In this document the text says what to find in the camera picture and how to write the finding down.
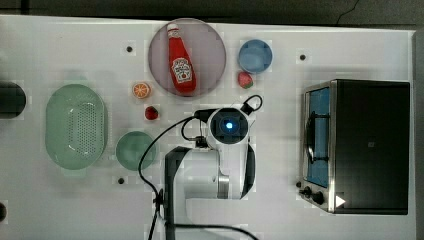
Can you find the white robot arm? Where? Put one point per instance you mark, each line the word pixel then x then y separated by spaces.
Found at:
pixel 224 168

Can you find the green mug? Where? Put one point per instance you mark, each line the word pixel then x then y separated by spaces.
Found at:
pixel 131 147

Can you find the pink strawberry toy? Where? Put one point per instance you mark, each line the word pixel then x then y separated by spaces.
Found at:
pixel 245 80

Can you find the red ketchup bottle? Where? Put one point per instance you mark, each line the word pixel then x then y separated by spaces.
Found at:
pixel 180 65

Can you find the red strawberry toy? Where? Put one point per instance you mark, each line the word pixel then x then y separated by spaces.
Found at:
pixel 151 113

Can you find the grey round plate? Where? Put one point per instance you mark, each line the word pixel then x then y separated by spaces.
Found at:
pixel 205 48

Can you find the orange slice toy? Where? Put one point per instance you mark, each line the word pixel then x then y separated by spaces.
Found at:
pixel 141 90

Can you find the blue bowl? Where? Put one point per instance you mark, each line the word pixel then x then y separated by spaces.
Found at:
pixel 255 56

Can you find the green perforated colander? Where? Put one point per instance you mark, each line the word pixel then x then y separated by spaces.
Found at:
pixel 76 127

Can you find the black toaster oven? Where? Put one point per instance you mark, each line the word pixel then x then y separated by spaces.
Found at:
pixel 355 147

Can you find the black round object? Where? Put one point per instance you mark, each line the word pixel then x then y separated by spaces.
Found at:
pixel 12 100

